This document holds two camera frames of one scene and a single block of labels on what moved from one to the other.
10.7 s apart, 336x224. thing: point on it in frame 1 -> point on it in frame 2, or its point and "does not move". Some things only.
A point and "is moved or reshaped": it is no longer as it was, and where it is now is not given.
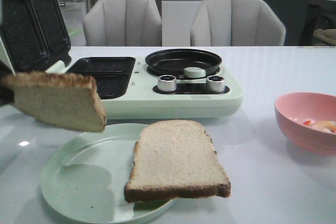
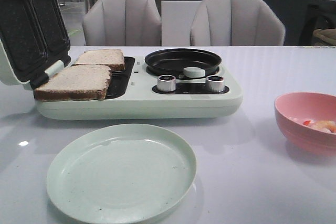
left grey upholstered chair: (123, 19) does not move
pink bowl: (292, 108) does not move
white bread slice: (175, 158) -> (112, 59)
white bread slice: (70, 102) is moved or reshaped
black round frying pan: (173, 62) does not move
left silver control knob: (167, 83) does not move
